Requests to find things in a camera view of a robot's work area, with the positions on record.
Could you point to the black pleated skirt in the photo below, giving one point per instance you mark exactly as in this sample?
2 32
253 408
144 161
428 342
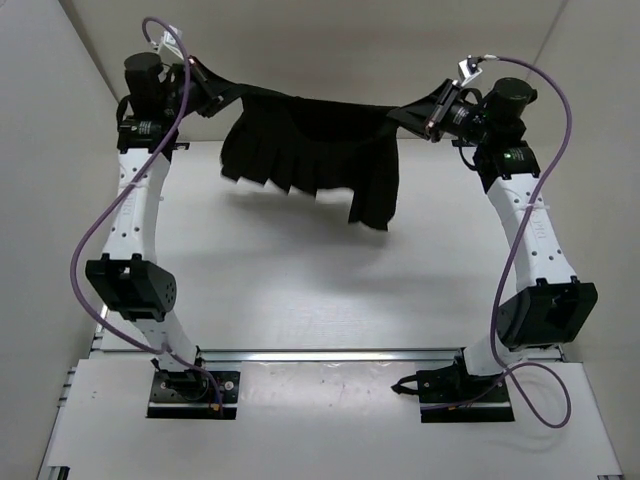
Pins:
314 145

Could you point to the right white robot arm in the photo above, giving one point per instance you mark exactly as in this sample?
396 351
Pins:
551 304

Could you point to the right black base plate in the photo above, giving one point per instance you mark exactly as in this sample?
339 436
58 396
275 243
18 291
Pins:
448 395

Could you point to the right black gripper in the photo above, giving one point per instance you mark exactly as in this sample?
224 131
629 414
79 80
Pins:
428 117

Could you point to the aluminium front rail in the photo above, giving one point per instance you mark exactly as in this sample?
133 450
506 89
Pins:
329 356

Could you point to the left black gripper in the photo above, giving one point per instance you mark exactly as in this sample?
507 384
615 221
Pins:
220 90

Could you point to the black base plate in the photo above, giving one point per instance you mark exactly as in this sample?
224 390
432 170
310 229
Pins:
448 395
189 395

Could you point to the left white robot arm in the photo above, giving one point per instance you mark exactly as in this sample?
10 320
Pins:
127 276

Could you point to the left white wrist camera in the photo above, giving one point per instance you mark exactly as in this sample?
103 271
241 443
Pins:
167 47

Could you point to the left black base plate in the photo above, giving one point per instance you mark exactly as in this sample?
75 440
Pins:
189 395

